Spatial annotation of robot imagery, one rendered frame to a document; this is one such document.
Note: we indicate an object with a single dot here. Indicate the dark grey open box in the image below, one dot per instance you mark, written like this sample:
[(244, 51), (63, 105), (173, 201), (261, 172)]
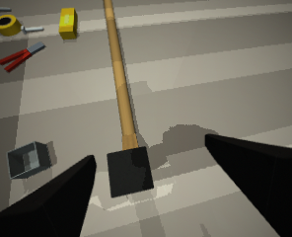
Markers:
[(28, 160)]

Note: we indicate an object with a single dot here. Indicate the long wooden scraper with black blade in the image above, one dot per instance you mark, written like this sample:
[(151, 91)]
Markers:
[(129, 169)]

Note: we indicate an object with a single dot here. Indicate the red-handled pliers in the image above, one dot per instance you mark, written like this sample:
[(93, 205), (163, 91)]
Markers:
[(21, 56)]

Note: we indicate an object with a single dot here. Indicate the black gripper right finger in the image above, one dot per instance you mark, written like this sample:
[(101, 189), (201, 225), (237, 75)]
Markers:
[(262, 172)]

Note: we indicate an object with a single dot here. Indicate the yellow ring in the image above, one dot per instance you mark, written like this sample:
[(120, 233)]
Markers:
[(9, 25)]

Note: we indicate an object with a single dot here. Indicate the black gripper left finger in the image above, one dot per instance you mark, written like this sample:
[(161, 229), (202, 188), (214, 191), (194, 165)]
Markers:
[(57, 209)]

